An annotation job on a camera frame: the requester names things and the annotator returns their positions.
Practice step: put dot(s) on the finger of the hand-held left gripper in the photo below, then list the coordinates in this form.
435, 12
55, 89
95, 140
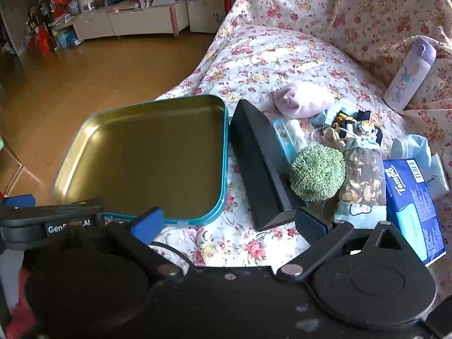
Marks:
17, 200

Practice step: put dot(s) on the white low cabinet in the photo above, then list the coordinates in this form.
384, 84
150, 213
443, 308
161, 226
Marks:
141, 21

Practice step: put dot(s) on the blue tissue pack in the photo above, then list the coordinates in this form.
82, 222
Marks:
413, 212

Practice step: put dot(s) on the brown cardboard box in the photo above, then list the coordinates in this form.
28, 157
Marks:
9, 169

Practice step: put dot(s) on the pink rolled cloth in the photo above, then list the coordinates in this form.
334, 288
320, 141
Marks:
303, 100

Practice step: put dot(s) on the floral sofa cover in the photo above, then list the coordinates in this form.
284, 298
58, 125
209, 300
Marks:
282, 60

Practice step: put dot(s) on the white sponge packet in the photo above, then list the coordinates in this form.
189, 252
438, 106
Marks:
284, 137

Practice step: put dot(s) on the white tissue pack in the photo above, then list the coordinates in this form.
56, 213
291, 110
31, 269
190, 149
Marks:
438, 180

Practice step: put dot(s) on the blue carton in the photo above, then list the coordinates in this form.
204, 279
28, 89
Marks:
66, 39

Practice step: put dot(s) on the purple cartoon water bottle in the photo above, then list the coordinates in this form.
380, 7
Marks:
409, 74

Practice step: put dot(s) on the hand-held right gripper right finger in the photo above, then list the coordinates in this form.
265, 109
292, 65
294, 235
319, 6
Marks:
310, 228

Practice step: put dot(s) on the teal tin box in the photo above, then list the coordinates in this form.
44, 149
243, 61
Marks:
148, 159

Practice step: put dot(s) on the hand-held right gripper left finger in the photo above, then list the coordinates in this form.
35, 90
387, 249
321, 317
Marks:
146, 224

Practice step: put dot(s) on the white box with writing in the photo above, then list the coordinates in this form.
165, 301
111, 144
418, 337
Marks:
204, 3

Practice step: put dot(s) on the red bag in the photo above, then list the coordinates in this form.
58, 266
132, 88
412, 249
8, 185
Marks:
39, 40

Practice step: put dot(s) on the red cloth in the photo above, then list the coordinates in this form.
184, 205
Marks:
21, 317

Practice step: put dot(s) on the green chenille ball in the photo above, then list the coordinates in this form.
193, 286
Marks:
316, 173

